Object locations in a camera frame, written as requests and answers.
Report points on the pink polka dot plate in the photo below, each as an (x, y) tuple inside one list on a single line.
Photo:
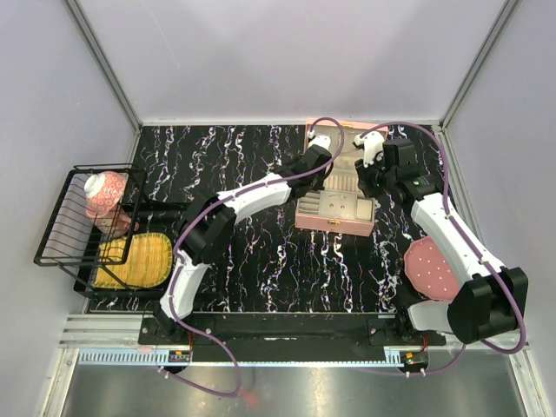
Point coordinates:
[(429, 272)]

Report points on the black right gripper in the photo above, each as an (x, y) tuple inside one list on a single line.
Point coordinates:
[(362, 175)]

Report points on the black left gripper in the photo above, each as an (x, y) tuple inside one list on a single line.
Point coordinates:
[(320, 185)]

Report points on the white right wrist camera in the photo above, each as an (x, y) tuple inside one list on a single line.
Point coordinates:
[(371, 144)]

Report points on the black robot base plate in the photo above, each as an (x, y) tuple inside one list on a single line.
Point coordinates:
[(300, 337)]

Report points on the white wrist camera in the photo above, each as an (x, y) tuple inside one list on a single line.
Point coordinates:
[(321, 141), (371, 144)]

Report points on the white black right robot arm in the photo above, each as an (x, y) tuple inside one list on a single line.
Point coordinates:
[(469, 292)]

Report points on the pink patterned ceramic bowl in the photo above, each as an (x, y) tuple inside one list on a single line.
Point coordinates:
[(104, 191)]

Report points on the yellow woven mat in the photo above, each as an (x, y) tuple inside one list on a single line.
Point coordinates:
[(148, 264)]

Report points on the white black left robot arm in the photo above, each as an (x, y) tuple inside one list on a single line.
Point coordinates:
[(210, 219)]

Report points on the pink jewelry box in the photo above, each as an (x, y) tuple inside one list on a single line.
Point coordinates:
[(340, 188)]

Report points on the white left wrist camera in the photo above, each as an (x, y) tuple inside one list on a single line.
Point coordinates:
[(321, 141)]

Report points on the black wire dish rack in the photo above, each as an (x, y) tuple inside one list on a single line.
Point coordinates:
[(74, 244)]

